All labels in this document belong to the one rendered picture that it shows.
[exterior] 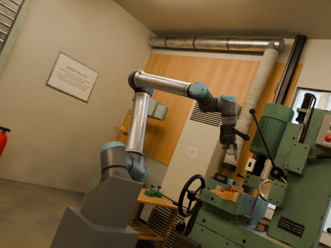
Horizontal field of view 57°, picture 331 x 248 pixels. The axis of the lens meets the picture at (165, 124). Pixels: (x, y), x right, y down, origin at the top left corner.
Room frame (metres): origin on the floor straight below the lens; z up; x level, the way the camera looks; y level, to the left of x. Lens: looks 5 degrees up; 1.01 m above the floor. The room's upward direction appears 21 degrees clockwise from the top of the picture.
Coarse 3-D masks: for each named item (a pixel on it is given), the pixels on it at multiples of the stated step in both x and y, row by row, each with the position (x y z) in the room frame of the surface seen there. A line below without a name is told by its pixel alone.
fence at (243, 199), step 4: (240, 196) 1.53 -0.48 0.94; (244, 196) 1.58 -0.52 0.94; (248, 196) 1.63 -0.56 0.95; (252, 196) 1.69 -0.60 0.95; (236, 200) 1.53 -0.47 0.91; (240, 200) 1.55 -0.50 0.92; (244, 200) 1.59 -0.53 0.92; (248, 200) 1.65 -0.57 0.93; (252, 200) 1.71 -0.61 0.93; (260, 200) 1.83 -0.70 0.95; (244, 204) 1.61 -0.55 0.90; (248, 204) 1.67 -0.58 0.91; (252, 204) 1.73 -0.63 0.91; (256, 204) 1.79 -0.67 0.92; (260, 204) 1.86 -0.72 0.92; (264, 204) 1.93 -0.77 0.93; (264, 208) 1.95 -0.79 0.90
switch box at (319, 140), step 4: (324, 116) 1.49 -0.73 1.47; (328, 116) 1.47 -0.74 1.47; (324, 120) 1.48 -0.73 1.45; (328, 120) 1.47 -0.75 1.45; (324, 124) 1.47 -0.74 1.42; (328, 124) 1.46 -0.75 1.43; (320, 128) 1.48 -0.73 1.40; (324, 128) 1.47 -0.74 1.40; (328, 128) 1.46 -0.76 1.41; (320, 132) 1.48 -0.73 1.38; (324, 132) 1.47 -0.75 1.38; (328, 132) 1.46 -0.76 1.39; (320, 136) 1.47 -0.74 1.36; (324, 136) 1.46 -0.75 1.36; (316, 140) 1.48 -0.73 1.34; (320, 140) 1.47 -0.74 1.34; (324, 140) 1.46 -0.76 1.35; (316, 144) 1.50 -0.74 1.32; (320, 144) 1.47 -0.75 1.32; (324, 144) 1.46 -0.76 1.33; (328, 144) 1.45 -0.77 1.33; (328, 148) 1.48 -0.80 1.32
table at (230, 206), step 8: (208, 192) 1.62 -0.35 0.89; (208, 200) 1.62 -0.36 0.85; (216, 200) 1.59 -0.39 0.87; (224, 200) 1.57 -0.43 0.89; (224, 208) 1.56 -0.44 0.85; (232, 208) 1.54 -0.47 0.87; (240, 208) 1.58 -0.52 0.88; (248, 208) 1.69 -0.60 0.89; (256, 208) 1.81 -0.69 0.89; (256, 216) 1.86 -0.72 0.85; (264, 216) 2.01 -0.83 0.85
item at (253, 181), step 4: (248, 176) 1.76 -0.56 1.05; (252, 176) 1.75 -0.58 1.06; (256, 176) 1.74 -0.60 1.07; (244, 180) 1.77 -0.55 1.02; (248, 180) 1.76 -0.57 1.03; (252, 180) 1.75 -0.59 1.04; (256, 180) 1.74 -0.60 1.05; (260, 180) 1.73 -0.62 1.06; (244, 184) 1.77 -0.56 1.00; (248, 184) 1.76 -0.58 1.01; (252, 184) 1.75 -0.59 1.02; (256, 184) 1.73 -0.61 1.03; (252, 188) 1.77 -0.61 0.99; (256, 188) 1.73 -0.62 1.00
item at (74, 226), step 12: (72, 216) 1.61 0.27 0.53; (84, 216) 1.60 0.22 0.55; (60, 228) 1.65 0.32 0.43; (72, 228) 1.58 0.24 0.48; (84, 228) 1.52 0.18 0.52; (96, 228) 1.49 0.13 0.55; (108, 228) 1.56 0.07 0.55; (120, 228) 1.63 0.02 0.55; (60, 240) 1.62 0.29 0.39; (72, 240) 1.56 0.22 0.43; (84, 240) 1.50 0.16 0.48; (96, 240) 1.47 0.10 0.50; (108, 240) 1.53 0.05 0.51; (120, 240) 1.58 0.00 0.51; (132, 240) 1.65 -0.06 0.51
